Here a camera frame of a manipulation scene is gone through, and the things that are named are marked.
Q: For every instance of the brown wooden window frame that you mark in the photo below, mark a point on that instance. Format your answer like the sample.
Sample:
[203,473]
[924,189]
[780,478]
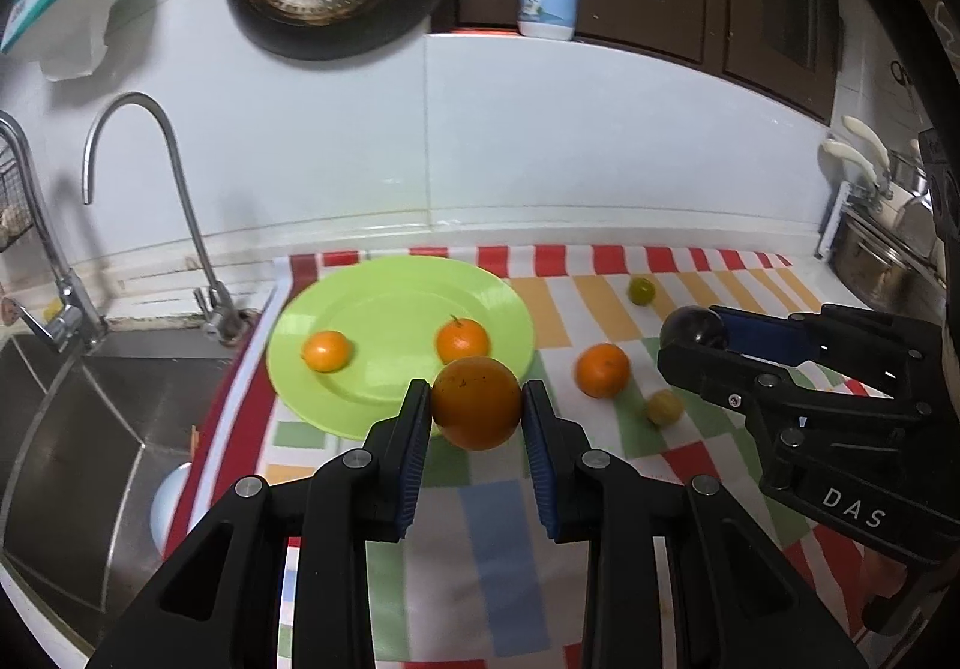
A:
[690,1]

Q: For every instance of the small yellow fruit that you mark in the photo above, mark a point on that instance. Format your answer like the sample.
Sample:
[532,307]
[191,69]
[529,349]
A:
[664,408]

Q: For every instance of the small orange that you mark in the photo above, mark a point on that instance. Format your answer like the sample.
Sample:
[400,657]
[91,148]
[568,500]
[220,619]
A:
[327,350]
[602,370]
[463,339]

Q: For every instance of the white bowl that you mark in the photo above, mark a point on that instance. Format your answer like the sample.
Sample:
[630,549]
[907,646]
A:
[169,500]

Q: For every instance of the large orange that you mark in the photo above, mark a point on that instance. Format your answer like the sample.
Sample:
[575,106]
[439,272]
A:
[476,403]

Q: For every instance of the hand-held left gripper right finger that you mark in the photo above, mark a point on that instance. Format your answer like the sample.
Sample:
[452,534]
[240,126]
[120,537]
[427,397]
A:
[541,460]

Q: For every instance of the large steel pot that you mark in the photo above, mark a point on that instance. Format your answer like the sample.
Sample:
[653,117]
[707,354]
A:
[874,260]

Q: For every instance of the white pot rack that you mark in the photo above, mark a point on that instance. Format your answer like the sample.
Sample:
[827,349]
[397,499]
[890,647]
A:
[832,223]

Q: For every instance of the black scissors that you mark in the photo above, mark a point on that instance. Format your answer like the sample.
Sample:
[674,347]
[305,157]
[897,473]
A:
[900,73]

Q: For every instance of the small green fruit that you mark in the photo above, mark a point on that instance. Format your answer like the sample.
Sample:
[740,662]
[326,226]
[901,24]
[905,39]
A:
[641,290]

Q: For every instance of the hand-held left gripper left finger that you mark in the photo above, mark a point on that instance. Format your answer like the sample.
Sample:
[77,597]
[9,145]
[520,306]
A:
[414,460]

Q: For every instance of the pull-out steel faucet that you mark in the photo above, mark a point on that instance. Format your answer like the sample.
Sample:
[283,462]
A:
[66,300]

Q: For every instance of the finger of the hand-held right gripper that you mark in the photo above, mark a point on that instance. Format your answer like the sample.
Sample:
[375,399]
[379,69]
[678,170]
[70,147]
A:
[720,380]
[772,335]

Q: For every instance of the dark plum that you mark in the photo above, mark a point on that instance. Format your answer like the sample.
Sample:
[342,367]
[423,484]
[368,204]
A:
[694,330]

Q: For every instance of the green plate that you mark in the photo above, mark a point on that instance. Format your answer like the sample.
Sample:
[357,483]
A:
[390,305]

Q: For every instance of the striped colourful table cloth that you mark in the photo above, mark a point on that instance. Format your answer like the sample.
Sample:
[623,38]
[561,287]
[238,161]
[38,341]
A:
[495,549]

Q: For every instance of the steel sink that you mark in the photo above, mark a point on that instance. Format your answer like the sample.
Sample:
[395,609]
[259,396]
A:
[75,429]

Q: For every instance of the gooseneck steel faucet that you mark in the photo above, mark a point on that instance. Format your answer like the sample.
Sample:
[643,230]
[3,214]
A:
[196,241]

